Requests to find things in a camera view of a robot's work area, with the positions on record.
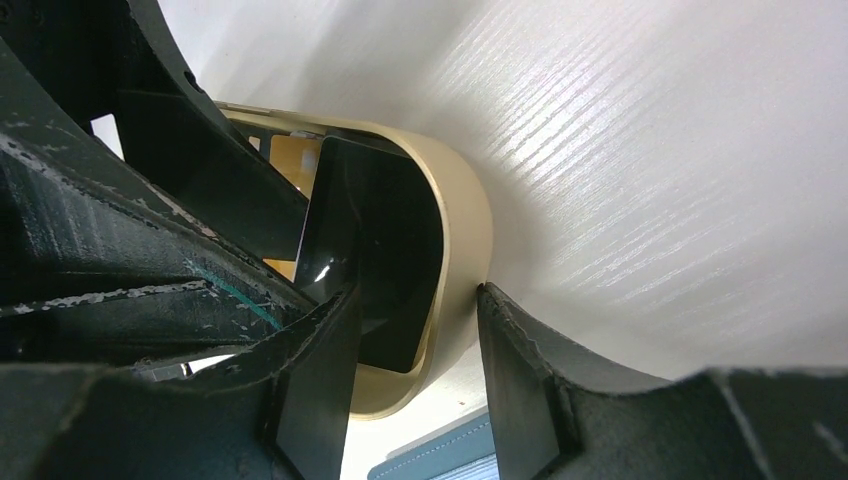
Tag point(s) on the blue leather card holder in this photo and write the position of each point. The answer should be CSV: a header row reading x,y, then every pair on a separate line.
x,y
462,450

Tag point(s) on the beige oval tray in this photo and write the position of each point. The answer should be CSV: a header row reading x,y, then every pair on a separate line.
x,y
467,222

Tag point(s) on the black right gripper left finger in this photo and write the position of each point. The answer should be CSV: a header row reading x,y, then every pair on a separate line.
x,y
278,410

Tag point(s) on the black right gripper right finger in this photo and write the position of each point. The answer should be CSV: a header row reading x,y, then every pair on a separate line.
x,y
561,411

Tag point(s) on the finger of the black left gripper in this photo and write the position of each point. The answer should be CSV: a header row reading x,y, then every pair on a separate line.
x,y
99,265
174,135

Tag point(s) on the black card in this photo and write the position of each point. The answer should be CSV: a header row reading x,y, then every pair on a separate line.
x,y
373,218

